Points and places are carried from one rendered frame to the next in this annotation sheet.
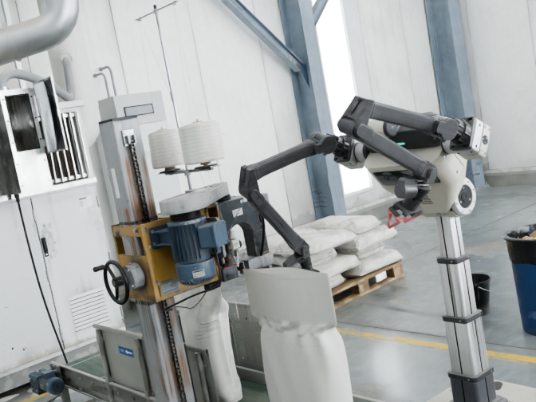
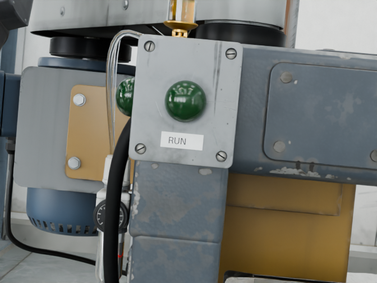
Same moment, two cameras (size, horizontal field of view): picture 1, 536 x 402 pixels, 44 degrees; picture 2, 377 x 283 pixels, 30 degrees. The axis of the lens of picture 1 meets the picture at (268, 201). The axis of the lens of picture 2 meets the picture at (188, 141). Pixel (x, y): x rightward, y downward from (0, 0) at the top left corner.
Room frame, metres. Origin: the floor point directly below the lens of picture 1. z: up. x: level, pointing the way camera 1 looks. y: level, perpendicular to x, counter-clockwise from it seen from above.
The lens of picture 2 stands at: (3.36, -0.35, 1.28)
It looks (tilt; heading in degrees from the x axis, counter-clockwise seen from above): 3 degrees down; 132
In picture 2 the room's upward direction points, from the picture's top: 5 degrees clockwise
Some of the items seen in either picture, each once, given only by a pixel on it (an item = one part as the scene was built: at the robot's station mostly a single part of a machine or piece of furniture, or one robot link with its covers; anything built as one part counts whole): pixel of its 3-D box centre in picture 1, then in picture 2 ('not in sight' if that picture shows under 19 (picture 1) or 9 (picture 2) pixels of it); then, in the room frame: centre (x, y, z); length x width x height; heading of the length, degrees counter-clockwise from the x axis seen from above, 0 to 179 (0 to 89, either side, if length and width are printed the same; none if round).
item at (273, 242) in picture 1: (283, 242); not in sight; (6.03, -0.07, 0.56); 0.66 x 0.43 x 0.15; 128
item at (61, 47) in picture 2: (185, 214); (90, 51); (2.54, 0.32, 1.35); 0.12 x 0.12 x 0.04
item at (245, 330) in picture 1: (234, 337); not in sight; (3.51, 0.31, 0.54); 1.05 x 0.02 x 0.41; 41
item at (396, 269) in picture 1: (329, 284); not in sight; (6.08, -0.43, 0.07); 1.20 x 0.82 x 0.14; 133
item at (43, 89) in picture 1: (49, 116); not in sight; (4.57, 1.34, 1.95); 0.30 x 0.01 x 0.48; 41
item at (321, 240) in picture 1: (316, 241); not in sight; (5.73, -0.35, 0.56); 0.66 x 0.42 x 0.15; 131
